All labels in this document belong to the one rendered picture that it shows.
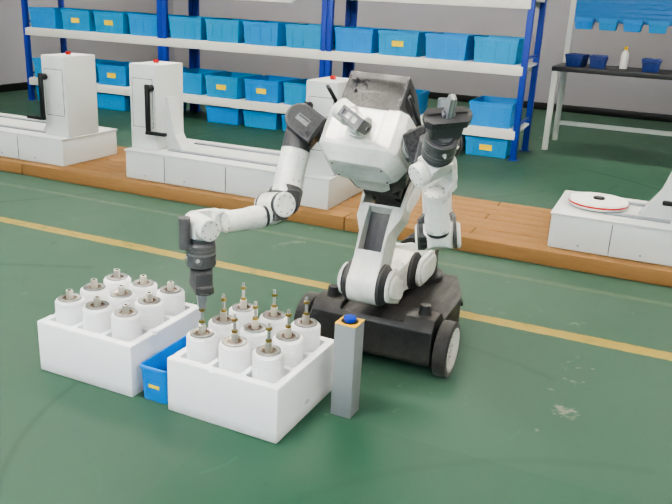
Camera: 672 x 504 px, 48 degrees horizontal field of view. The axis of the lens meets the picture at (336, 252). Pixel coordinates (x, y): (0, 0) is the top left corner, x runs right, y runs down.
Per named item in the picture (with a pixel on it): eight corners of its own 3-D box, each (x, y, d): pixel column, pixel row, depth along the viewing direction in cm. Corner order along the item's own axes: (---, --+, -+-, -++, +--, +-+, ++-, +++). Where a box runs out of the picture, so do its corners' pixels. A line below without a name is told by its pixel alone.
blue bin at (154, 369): (193, 361, 268) (193, 330, 265) (220, 368, 264) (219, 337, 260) (139, 397, 242) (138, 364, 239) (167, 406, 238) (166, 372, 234)
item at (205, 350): (182, 382, 239) (181, 330, 233) (210, 375, 244) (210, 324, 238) (194, 395, 231) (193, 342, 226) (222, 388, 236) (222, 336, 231)
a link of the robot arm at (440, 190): (431, 166, 197) (433, 208, 205) (457, 153, 200) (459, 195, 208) (416, 157, 201) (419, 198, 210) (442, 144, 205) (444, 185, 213)
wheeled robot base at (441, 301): (365, 289, 336) (370, 217, 325) (480, 312, 317) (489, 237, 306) (302, 344, 280) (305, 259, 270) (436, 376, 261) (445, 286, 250)
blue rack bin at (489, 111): (480, 118, 703) (482, 95, 696) (521, 122, 689) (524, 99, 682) (466, 124, 659) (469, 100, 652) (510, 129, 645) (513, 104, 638)
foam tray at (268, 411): (235, 361, 270) (236, 314, 264) (334, 388, 255) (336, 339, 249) (167, 409, 236) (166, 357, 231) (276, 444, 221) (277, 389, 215)
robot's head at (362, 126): (359, 108, 223) (346, 100, 216) (378, 123, 219) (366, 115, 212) (346, 125, 224) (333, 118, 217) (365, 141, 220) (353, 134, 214)
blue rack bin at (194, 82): (197, 87, 819) (197, 68, 812) (227, 91, 805) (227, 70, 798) (170, 91, 775) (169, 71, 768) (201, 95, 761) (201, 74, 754)
